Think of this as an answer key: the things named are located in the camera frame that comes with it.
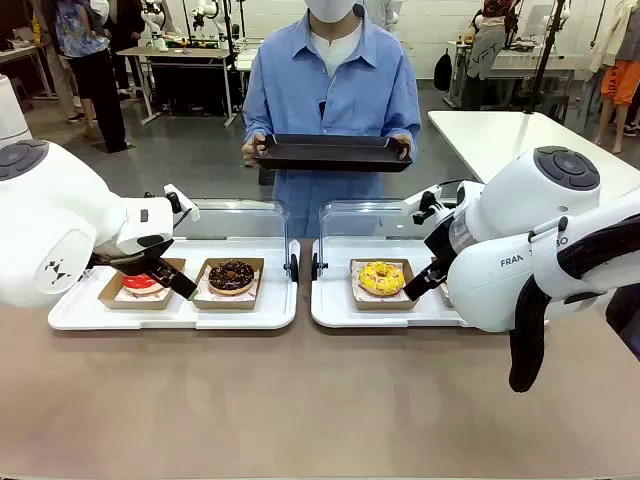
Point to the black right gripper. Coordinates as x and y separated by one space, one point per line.
445 240

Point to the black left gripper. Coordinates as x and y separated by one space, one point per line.
125 261

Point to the red glazed donut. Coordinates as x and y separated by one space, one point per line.
112 300
142 286

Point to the white printed paper liner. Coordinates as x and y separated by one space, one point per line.
257 282
125 296
359 295

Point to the dark brown serving tray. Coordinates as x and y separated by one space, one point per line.
330 155

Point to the person's left forearm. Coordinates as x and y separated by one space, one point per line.
409 125

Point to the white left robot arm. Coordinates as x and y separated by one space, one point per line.
50 200

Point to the person's right forearm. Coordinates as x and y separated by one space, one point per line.
255 125

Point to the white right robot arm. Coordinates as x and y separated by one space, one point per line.
500 200

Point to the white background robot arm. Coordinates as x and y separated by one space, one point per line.
206 12

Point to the yellow glazed donut in box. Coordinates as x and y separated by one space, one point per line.
385 303

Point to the yellow sprinkled donut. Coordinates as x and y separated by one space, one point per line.
370 280

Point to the person in blue shirt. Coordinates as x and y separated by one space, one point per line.
350 100

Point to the person's left hand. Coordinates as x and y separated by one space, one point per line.
402 145

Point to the person's right hand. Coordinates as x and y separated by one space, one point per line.
252 150

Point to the white display case base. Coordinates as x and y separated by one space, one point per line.
340 315
240 320

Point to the clear display case lid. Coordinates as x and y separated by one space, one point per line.
360 220
240 220

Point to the white side table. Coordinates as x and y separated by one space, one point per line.
500 135

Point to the black hanging bag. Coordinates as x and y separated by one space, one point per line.
443 72

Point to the bystander in beige trousers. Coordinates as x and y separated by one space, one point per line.
62 85

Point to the grey background workbench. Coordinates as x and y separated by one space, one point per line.
175 52

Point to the white air purifier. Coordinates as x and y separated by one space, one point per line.
12 115

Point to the white background table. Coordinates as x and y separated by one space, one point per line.
520 62

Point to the black tripod pole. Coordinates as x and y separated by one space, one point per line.
542 65

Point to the bystander in black clothes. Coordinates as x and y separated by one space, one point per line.
125 30

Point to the bystander in black trousers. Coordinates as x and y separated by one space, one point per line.
80 30

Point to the white face mask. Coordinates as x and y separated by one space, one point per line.
332 10

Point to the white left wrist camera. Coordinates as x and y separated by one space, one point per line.
192 210

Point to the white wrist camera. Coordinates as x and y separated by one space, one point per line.
192 210
430 205

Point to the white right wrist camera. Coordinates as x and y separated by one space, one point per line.
430 205

